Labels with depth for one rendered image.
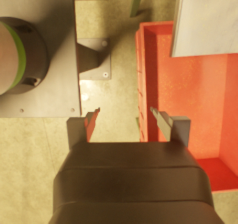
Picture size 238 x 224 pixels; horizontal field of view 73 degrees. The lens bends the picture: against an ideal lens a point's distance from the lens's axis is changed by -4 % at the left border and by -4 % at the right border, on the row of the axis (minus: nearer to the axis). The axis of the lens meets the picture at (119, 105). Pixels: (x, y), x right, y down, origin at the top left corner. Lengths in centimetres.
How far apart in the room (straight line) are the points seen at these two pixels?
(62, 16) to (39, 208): 187
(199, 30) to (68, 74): 31
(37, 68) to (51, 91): 6
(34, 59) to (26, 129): 127
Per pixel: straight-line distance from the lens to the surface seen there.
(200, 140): 89
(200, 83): 80
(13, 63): 28
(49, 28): 37
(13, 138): 168
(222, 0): 45
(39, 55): 35
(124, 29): 128
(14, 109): 42
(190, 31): 44
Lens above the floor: 126
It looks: 75 degrees down
